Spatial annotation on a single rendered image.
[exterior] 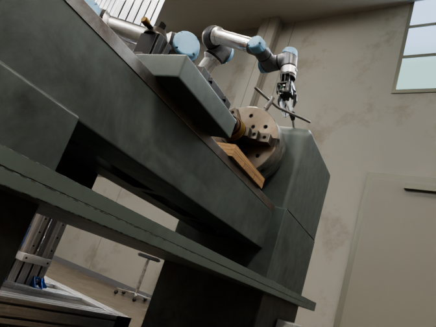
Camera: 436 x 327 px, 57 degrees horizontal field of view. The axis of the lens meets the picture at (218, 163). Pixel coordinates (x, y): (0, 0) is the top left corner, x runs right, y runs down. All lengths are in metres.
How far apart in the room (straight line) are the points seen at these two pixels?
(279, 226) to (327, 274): 2.97
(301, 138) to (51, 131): 1.27
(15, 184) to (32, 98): 0.17
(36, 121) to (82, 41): 0.18
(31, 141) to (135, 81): 0.28
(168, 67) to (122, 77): 0.12
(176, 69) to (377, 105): 4.44
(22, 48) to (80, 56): 0.11
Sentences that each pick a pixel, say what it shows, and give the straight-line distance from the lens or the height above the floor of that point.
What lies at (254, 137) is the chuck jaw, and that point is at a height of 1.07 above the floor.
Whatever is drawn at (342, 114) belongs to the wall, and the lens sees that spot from 5.27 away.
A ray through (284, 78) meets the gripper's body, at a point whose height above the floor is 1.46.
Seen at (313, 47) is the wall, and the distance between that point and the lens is 6.11.
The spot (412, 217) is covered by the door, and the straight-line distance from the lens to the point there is 4.49.
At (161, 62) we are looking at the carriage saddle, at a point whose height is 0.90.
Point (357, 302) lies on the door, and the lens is 4.41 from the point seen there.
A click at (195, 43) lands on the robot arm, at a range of 1.74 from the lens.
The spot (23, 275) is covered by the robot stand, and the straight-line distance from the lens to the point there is 2.02.
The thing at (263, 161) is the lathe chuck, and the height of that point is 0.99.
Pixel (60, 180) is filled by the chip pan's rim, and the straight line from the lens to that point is 0.57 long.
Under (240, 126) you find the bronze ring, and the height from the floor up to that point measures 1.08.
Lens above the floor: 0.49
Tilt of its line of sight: 16 degrees up
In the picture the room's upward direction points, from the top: 19 degrees clockwise
